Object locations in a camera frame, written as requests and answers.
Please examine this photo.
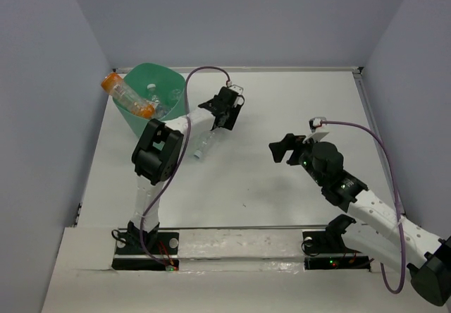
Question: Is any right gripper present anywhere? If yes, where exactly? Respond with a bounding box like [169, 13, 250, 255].
[269, 133, 326, 187]

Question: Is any clear ribbed bottle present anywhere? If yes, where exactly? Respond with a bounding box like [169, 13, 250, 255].
[193, 131, 216, 160]
[152, 89, 183, 119]

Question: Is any clear unlabeled bottle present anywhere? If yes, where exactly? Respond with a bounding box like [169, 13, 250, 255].
[147, 83, 161, 104]

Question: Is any orange label bottle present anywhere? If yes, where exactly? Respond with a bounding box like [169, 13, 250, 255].
[101, 73, 155, 119]

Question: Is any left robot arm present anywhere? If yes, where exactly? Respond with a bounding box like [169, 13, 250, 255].
[126, 85, 245, 253]

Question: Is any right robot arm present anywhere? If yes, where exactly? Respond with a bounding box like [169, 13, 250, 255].
[269, 133, 450, 307]

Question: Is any green plastic bin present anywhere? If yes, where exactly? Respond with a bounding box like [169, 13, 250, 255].
[111, 63, 190, 140]

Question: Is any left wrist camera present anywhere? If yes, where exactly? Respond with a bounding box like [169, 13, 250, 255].
[228, 84, 244, 95]

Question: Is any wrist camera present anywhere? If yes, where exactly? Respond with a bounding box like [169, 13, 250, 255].
[228, 84, 244, 95]
[303, 117, 329, 144]

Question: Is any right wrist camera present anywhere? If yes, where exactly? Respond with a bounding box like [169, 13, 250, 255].
[303, 117, 329, 144]

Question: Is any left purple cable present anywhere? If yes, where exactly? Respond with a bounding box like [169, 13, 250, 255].
[139, 66, 233, 271]

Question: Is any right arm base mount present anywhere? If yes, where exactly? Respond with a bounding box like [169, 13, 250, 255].
[301, 214, 373, 271]

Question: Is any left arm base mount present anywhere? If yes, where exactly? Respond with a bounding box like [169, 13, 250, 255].
[111, 229, 180, 271]

